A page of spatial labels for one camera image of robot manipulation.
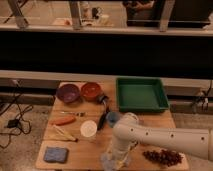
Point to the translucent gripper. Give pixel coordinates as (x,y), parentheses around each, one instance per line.
(123,162)

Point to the light blue towel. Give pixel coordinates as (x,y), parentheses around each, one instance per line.
(111,164)

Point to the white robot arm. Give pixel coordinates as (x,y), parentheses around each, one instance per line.
(195,142)

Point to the orange bowl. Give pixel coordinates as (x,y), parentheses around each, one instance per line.
(90,91)

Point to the purple bowl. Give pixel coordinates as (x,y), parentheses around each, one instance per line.
(68,93)

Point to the blue cup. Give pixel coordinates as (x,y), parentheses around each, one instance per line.
(112,118)

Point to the bunch of dark grapes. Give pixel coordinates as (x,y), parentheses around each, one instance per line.
(164,157)

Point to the white cup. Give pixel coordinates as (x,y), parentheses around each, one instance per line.
(88,129)

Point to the metal fork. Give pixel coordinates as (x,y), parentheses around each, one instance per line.
(80,114)

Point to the black dish brush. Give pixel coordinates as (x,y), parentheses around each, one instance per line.
(104,100)

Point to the green plastic tray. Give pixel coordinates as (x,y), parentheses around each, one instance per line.
(141,95)

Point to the orange carrot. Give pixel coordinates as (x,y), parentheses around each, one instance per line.
(63,121)

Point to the blue sponge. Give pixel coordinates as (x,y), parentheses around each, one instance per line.
(55,155)

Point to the black power adapter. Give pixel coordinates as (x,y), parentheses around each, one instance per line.
(13,123)

